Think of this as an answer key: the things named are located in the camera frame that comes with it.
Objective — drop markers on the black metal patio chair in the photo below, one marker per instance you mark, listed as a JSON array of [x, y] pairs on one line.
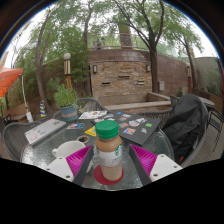
[[215, 121]]

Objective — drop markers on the closed dark red umbrella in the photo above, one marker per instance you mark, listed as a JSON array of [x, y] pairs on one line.
[[222, 80]]

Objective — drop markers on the white printed paper sheet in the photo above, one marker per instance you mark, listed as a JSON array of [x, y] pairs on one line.
[[91, 115]]

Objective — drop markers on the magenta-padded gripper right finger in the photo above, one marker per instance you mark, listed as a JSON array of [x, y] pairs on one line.
[[146, 160]]

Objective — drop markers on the green-capped coffee drink bottle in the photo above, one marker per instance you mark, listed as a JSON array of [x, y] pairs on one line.
[[108, 153]]

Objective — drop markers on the silver laptop with stickers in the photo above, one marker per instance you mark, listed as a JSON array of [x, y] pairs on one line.
[[43, 130]]

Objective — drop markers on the orange canopy with white pole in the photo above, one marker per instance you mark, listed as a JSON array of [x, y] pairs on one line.
[[8, 78]]

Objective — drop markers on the black laptop with stickers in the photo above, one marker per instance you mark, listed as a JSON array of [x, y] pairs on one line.
[[136, 128]]

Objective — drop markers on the black jacket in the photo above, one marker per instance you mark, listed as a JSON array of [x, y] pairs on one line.
[[186, 123]]

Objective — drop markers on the thin slender tree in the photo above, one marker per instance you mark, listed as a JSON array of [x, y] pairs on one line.
[[192, 66]]

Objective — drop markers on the wooden globe lamp post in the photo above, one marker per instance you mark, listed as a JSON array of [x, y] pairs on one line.
[[189, 80], [67, 68]]

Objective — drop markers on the wooden bench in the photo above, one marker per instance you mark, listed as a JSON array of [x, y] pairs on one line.
[[16, 112]]

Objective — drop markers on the dark forked tree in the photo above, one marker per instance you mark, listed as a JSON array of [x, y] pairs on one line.
[[153, 73]]

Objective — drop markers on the yellow card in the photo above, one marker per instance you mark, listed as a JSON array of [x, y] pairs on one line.
[[90, 131]]

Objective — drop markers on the green plant in blue pot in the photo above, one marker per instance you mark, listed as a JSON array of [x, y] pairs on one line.
[[68, 113]]

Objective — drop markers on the blue yellow striped cone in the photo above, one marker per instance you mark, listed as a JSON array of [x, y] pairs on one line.
[[43, 110]]

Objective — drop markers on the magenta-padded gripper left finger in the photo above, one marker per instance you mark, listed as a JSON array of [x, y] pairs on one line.
[[79, 160]]

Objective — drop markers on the leaning brown tree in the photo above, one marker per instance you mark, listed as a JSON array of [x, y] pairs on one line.
[[39, 76]]

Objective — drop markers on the white ceramic mug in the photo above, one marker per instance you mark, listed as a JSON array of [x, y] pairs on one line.
[[68, 148]]

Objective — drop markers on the grey wall utility box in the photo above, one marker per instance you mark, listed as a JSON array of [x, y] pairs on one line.
[[161, 86]]

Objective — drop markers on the black wall lantern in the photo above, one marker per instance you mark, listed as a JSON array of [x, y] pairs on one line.
[[148, 68], [95, 68]]

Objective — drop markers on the small colourful sticker card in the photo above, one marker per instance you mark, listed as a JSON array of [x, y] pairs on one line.
[[75, 126]]

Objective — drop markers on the round dark patio table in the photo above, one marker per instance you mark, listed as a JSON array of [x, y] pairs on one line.
[[208, 102]]

